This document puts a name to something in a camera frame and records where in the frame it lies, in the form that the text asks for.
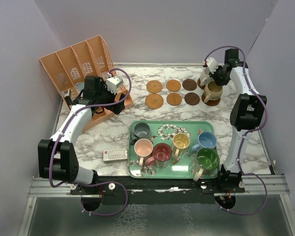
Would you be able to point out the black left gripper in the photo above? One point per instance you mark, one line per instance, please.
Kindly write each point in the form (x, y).
(116, 107)

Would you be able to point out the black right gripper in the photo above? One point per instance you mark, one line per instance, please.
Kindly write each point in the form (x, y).
(219, 82)

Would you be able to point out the cream ceramic mug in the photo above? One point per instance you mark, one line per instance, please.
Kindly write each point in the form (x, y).
(205, 77)

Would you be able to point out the tan ceramic mug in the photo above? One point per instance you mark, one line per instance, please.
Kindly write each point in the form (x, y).
(212, 92)

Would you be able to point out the dark walnut wooden coaster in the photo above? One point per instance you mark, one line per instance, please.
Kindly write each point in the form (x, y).
(189, 84)

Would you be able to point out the orange wooden coaster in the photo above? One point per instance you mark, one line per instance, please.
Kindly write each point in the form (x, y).
(173, 85)

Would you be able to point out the light wooden coaster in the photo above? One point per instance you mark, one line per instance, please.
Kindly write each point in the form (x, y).
(174, 99)

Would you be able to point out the blue ceramic mug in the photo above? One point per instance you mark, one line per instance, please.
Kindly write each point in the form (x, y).
(205, 139)

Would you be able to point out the green floral tray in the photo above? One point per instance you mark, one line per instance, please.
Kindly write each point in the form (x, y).
(163, 131)

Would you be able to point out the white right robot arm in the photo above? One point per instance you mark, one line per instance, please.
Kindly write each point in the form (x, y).
(249, 114)

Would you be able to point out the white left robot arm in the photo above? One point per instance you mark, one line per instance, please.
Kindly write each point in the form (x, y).
(57, 158)

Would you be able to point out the orange plastic file organizer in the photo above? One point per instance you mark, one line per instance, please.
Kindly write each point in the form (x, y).
(68, 67)

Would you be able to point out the grey ceramic mug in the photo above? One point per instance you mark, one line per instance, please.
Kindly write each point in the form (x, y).
(140, 131)

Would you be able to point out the white small card box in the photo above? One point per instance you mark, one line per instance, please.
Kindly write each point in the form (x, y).
(115, 155)

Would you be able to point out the pink ceramic mug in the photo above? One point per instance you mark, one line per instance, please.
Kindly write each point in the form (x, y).
(143, 149)

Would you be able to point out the yellow ceramic mug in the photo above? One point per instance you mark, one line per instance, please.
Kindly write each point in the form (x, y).
(181, 143)

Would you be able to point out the green floral mug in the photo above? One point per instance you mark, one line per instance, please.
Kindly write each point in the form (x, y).
(205, 163)

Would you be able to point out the red ceramic mug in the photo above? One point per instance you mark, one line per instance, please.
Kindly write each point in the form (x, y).
(161, 155)

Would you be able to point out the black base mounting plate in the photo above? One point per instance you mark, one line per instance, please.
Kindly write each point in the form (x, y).
(124, 191)

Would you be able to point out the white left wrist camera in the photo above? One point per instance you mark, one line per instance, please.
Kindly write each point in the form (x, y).
(113, 83)

